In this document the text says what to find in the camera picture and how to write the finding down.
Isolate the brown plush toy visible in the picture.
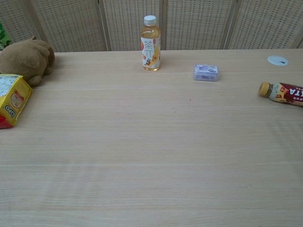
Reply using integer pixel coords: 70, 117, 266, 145
0, 35, 56, 87

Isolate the yellow tea bottle white cap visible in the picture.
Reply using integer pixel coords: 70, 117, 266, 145
140, 15, 161, 72

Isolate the red label milk tea bottle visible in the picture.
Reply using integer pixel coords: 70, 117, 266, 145
258, 81, 303, 107

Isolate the small purple plastic box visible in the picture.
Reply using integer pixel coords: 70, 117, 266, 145
192, 63, 221, 83

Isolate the white round cable grommet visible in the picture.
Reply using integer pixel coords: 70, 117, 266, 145
267, 55, 290, 66

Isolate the green printed package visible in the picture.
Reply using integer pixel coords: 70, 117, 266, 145
0, 21, 13, 51

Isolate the yellow Lipo snack bag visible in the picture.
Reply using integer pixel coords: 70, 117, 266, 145
0, 74, 34, 130

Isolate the woven folding screen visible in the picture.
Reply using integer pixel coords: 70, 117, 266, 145
0, 0, 303, 52

